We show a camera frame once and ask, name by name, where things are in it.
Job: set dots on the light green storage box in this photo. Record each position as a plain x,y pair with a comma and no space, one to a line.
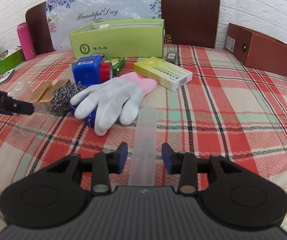
120,38

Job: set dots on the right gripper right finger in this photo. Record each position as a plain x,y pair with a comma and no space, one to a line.
184,164

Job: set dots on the steel wool scrubber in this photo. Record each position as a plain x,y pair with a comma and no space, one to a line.
60,103

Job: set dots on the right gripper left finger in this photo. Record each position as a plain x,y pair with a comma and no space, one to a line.
105,164

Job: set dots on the white and pink glove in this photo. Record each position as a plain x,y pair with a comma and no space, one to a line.
117,99

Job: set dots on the white wireless charger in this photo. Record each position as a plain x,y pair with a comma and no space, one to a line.
6,76

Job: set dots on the pink thermos bottle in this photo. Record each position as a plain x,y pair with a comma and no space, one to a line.
25,40

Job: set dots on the yellow medicine box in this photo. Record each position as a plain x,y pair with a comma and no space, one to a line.
166,74

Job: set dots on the translucent plastic tube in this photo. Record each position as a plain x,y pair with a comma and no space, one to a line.
142,167

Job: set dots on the floral Beautiful Day pillow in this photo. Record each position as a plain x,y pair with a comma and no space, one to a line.
65,16

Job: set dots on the dark green tray box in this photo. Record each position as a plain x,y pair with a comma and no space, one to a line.
9,61

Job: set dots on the clear plastic cup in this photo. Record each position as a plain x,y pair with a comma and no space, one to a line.
21,91

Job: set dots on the blue packet under glove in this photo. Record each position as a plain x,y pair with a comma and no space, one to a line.
88,120

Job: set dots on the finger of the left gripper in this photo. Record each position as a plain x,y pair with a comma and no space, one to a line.
19,107

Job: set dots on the green soap pack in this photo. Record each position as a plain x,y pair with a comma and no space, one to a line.
118,64

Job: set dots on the red tape roll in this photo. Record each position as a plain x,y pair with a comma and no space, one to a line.
105,71

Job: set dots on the dark brown wooden headboard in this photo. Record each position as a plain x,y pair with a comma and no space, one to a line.
188,22

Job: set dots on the blue plastic box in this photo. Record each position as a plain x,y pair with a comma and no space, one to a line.
86,70

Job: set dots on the brown cardboard box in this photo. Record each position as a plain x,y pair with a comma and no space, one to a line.
257,50

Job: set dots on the small olive green box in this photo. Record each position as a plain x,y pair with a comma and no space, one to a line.
171,57

